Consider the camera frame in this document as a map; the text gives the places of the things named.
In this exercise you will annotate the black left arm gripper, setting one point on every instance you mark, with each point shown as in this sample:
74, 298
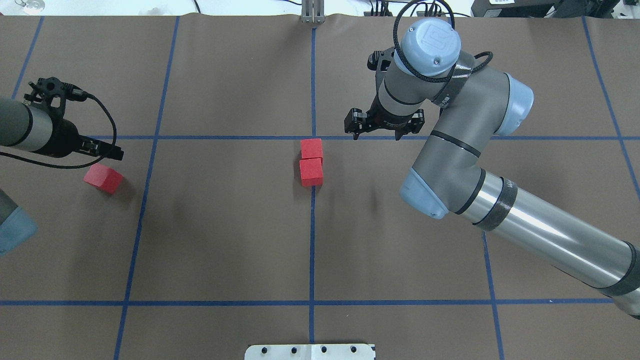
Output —
63, 140

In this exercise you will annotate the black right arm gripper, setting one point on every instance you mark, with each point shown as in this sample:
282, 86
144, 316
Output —
389, 121

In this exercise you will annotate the red block placed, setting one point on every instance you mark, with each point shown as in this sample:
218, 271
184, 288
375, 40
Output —
311, 172
104, 178
311, 148

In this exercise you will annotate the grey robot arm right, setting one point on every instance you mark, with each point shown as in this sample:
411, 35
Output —
476, 102

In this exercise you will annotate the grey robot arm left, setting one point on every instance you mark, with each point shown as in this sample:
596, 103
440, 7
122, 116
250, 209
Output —
28, 129

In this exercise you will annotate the brown paper table mat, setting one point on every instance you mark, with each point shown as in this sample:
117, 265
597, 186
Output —
212, 244

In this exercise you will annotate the black box with label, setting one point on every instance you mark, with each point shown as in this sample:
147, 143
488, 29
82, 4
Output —
513, 8

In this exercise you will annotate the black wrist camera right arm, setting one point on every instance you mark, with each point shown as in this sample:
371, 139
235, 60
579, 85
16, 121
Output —
379, 61

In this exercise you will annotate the aluminium frame post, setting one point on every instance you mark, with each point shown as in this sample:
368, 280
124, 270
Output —
313, 11

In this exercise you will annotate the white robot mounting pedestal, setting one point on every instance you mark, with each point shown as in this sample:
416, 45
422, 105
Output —
326, 351

